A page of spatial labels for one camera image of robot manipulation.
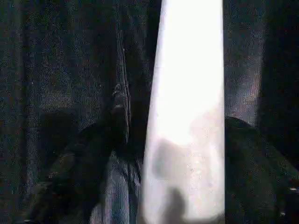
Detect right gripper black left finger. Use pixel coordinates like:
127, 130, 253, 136
16, 117, 143, 224

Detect white plastic table leg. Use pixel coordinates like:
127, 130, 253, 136
137, 0, 226, 224

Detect black plastic mat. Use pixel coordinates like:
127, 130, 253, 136
0, 0, 299, 224

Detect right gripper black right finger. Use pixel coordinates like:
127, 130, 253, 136
224, 117, 299, 224

